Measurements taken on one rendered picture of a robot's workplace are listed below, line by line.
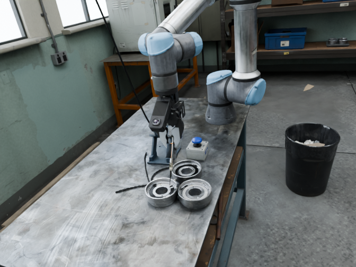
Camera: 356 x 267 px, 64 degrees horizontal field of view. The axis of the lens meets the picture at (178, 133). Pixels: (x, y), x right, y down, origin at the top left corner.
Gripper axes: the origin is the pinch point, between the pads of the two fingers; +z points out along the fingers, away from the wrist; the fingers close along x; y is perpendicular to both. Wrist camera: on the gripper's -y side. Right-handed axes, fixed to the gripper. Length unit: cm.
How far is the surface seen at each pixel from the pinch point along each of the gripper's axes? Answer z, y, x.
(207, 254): 38.1, -8.6, -11.7
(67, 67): 10, 141, 151
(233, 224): 69, 37, -14
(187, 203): 10.4, -13.8, -8.3
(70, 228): 13.2, -27.5, 24.3
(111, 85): 42, 184, 136
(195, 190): 11.2, -6.7, -8.9
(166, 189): 11.1, -7.9, 0.7
